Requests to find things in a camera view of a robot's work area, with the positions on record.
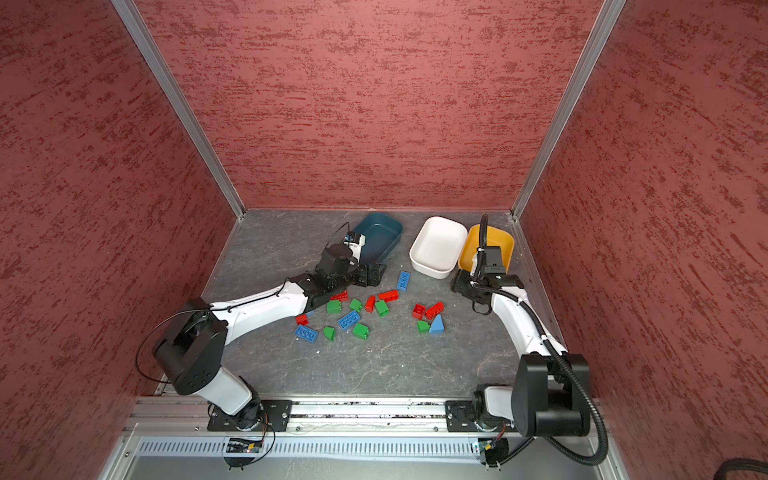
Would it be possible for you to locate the blue slope lego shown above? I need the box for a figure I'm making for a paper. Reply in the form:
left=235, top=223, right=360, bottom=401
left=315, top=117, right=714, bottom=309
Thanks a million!
left=429, top=315, right=445, bottom=334

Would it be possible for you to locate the blue long lego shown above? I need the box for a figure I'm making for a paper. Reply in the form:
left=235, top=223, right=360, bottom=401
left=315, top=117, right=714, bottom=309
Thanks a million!
left=338, top=311, right=361, bottom=331
left=294, top=325, right=319, bottom=344

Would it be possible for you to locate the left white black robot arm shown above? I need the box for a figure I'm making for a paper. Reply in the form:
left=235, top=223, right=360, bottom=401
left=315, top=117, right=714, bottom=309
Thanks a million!
left=153, top=243, right=386, bottom=430

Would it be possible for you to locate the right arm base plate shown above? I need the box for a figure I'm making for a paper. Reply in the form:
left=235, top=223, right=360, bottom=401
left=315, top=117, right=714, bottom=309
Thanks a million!
left=444, top=400, right=517, bottom=434

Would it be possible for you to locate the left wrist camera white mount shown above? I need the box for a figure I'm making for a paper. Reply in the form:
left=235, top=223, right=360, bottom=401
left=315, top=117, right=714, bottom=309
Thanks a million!
left=343, top=231, right=366, bottom=262

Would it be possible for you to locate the right controller board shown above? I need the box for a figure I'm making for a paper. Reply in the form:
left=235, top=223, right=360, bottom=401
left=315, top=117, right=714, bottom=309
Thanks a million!
left=476, top=438, right=510, bottom=468

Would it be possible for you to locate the aluminium corner post right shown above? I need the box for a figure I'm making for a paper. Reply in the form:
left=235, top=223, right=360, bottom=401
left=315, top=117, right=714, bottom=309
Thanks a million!
left=511, top=0, right=626, bottom=222

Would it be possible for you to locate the aluminium corner post left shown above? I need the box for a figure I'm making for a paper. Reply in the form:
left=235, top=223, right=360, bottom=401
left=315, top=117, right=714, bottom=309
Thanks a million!
left=111, top=0, right=247, bottom=221

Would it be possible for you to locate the red long lego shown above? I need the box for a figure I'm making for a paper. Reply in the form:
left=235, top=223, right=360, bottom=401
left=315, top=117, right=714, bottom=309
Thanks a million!
left=424, top=302, right=445, bottom=321
left=378, top=290, right=399, bottom=302

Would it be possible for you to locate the yellow plastic bin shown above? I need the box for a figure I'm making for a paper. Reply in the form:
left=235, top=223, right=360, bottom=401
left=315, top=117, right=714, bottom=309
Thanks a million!
left=457, top=224, right=515, bottom=272

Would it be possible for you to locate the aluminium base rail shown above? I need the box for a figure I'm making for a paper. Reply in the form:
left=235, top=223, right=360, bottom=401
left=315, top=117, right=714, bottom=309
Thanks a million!
left=100, top=394, right=629, bottom=479

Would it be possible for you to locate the controller board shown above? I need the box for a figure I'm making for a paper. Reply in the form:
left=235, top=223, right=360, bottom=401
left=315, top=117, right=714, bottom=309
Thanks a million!
left=476, top=438, right=510, bottom=468
left=223, top=438, right=264, bottom=470

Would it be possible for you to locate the green square lego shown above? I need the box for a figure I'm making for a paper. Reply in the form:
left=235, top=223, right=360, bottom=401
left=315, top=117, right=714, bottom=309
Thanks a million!
left=326, top=300, right=343, bottom=314

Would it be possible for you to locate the aluminium corner post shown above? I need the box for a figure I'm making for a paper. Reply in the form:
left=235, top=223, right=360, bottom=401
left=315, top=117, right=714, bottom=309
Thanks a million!
left=511, top=0, right=626, bottom=222
left=111, top=0, right=247, bottom=221

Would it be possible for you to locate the blue long lego front left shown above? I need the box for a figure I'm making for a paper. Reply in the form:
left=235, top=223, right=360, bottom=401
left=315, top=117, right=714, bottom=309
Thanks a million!
left=294, top=325, right=319, bottom=344

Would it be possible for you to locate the white plastic bin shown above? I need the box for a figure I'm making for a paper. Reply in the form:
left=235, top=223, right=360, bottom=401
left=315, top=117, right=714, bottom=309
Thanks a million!
left=409, top=216, right=468, bottom=280

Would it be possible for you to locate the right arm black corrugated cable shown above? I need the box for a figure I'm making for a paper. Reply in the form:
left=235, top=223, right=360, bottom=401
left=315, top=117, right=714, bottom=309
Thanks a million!
left=473, top=214, right=610, bottom=467

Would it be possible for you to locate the green lego slope front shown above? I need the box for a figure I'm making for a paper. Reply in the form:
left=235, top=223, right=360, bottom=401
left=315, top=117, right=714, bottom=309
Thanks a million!
left=323, top=326, right=336, bottom=342

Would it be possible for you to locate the left controller board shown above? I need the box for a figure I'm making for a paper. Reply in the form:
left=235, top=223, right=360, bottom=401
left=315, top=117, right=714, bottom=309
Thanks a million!
left=223, top=438, right=264, bottom=470

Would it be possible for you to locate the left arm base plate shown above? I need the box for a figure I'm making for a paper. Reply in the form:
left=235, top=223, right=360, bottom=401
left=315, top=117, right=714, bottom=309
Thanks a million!
left=207, top=399, right=294, bottom=434

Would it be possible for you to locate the green lego block front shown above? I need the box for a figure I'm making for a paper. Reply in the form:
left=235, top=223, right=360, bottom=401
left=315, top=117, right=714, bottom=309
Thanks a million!
left=352, top=323, right=370, bottom=340

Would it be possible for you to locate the blue long lego middle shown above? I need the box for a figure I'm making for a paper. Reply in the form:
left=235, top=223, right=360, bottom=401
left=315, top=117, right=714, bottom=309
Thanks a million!
left=338, top=311, right=361, bottom=331

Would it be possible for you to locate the teal plastic bin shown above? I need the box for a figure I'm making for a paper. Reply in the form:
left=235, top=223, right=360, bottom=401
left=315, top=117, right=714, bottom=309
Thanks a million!
left=352, top=212, right=403, bottom=264

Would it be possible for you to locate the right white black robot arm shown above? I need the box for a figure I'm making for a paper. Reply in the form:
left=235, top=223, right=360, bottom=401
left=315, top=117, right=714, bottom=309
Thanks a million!
left=451, top=246, right=591, bottom=437

